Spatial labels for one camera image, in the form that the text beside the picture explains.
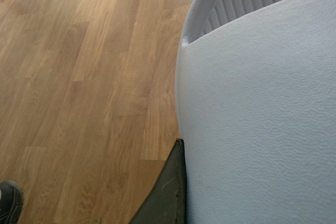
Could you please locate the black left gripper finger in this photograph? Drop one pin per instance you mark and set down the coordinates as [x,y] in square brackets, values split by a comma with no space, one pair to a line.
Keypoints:
[166,202]

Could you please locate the black shoe at edge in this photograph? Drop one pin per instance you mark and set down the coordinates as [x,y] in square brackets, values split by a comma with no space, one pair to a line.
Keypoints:
[11,202]

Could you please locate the light blue slipper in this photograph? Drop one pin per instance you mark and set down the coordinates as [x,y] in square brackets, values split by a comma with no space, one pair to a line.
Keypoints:
[255,102]

